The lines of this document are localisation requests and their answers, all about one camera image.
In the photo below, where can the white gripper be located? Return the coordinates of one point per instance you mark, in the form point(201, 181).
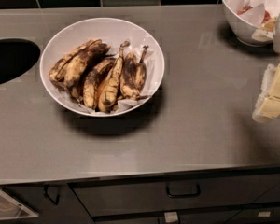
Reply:
point(270, 84)

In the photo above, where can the black drawer handle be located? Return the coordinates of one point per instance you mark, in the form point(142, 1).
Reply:
point(186, 191)

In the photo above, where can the large white bowl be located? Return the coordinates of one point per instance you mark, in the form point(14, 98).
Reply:
point(111, 31)

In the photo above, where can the dark drawer front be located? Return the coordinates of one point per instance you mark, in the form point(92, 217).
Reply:
point(137, 197)

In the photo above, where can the framed panel lower left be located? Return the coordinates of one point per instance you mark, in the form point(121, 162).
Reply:
point(11, 208)

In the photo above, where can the dark banana far right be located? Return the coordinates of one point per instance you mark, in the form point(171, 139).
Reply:
point(141, 70)

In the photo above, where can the dark banana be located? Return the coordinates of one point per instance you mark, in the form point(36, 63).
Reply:
point(127, 86)
point(141, 70)

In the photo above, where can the white label on drawer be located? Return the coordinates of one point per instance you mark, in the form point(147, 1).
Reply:
point(171, 218)

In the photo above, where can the black cabinet handle left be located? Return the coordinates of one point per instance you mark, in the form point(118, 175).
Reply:
point(52, 193)

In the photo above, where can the round black sink opening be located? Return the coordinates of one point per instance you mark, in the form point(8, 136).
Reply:
point(17, 56)

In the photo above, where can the dark banana centre right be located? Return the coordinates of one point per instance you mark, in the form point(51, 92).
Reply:
point(127, 86)

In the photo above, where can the small white label right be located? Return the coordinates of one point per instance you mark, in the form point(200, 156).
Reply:
point(264, 214)

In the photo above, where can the spotted banana centre long stem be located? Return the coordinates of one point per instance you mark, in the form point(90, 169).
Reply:
point(109, 93)

